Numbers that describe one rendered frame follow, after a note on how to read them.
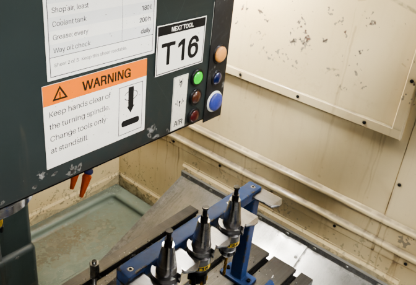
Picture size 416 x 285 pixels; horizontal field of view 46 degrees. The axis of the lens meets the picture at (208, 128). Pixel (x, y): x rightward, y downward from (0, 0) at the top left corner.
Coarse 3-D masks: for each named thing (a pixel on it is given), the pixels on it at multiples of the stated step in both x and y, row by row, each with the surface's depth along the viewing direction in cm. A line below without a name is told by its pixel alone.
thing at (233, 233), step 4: (220, 220) 117; (220, 224) 115; (244, 224) 116; (220, 228) 115; (224, 228) 114; (228, 228) 115; (236, 228) 115; (240, 228) 116; (244, 228) 116; (224, 232) 115; (228, 232) 114; (232, 232) 114; (236, 232) 114; (240, 232) 117; (232, 236) 115; (236, 236) 115
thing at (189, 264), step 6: (180, 252) 107; (186, 252) 108; (180, 258) 106; (186, 258) 106; (192, 258) 106; (180, 264) 104; (186, 264) 104; (192, 264) 105; (198, 264) 105; (186, 270) 103; (192, 270) 103
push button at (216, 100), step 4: (212, 96) 78; (216, 96) 78; (220, 96) 79; (212, 100) 78; (216, 100) 78; (220, 100) 80; (212, 104) 78; (216, 104) 79; (220, 104) 80; (212, 108) 79; (216, 108) 79
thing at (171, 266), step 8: (160, 248) 98; (168, 248) 97; (160, 256) 98; (168, 256) 97; (160, 264) 98; (168, 264) 98; (176, 264) 100; (160, 272) 99; (168, 272) 99; (176, 272) 101
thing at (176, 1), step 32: (0, 0) 46; (32, 0) 48; (160, 0) 62; (192, 0) 67; (0, 32) 47; (32, 32) 50; (0, 64) 48; (32, 64) 51; (0, 96) 50; (32, 96) 52; (160, 96) 69; (0, 128) 51; (32, 128) 54; (160, 128) 72; (0, 160) 52; (32, 160) 56; (96, 160) 64; (0, 192) 54; (32, 192) 57
